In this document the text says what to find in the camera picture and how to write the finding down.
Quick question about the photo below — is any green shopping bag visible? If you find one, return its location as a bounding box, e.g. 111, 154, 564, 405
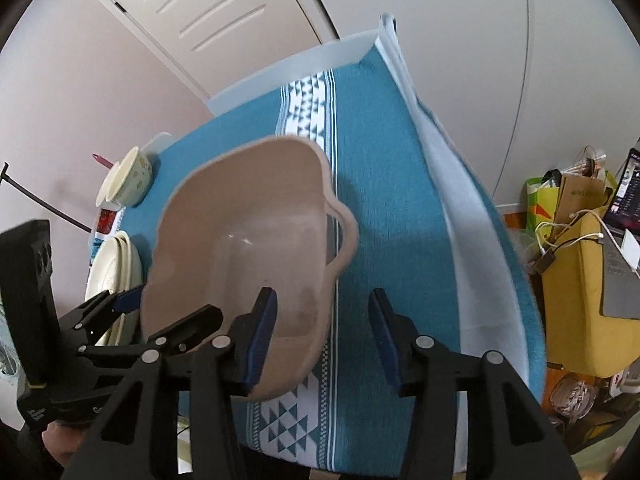
524, 170, 564, 232

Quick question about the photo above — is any small translucent plastic box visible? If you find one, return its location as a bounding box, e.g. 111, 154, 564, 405
140, 131, 174, 154

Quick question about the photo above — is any clear plastic container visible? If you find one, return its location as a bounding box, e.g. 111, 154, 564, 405
549, 375, 597, 419

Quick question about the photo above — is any person's left hand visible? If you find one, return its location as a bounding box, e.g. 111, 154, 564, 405
42, 422, 85, 467

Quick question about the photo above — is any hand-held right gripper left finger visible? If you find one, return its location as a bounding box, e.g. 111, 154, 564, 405
60, 287, 278, 480

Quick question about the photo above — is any grey laptop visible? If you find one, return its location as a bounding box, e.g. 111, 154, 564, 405
599, 147, 640, 322

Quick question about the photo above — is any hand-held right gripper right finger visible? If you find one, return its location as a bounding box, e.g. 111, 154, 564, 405
367, 288, 581, 480

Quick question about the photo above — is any brown paper bag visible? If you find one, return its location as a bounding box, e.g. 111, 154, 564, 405
555, 172, 614, 227

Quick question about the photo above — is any cartoon print plate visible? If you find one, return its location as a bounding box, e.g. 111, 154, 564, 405
102, 231, 133, 346

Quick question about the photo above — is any beige square bowl with handles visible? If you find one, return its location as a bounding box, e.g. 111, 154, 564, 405
140, 135, 360, 403

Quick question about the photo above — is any white wardrobe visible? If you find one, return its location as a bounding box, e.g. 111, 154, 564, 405
295, 0, 640, 211

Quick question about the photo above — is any yellow-rimmed plate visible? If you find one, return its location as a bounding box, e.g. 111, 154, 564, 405
120, 240, 147, 341

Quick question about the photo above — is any cream round bowl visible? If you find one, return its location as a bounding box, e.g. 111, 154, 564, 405
96, 146, 154, 209

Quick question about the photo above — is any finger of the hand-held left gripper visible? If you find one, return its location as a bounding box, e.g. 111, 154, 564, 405
145, 304, 224, 357
57, 284, 146, 347

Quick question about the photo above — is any teal patterned tablecloth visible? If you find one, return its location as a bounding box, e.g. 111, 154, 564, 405
90, 45, 548, 475

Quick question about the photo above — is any yellow stool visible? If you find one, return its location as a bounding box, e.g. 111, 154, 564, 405
542, 210, 640, 379

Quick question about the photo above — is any white charging cable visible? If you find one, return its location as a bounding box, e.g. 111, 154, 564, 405
534, 209, 640, 273

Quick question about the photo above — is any plain white plate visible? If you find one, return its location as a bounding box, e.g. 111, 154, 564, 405
84, 237, 121, 347

